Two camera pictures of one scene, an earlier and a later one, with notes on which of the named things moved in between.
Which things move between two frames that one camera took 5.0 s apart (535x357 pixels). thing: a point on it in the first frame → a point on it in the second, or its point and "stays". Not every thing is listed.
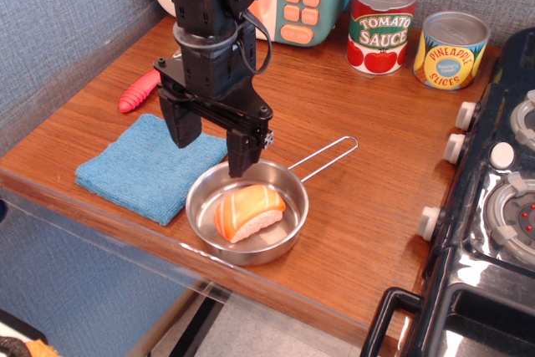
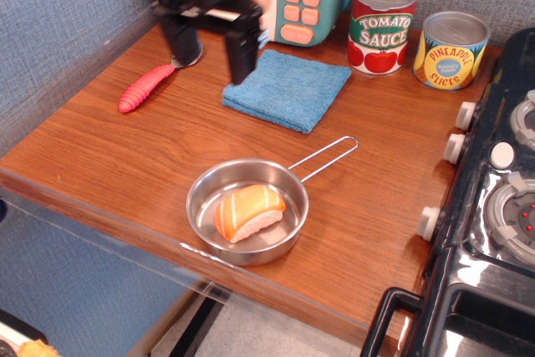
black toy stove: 479,298 stays
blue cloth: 144,170 → 287,91
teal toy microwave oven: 303,0 stays
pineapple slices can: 450,49 stays
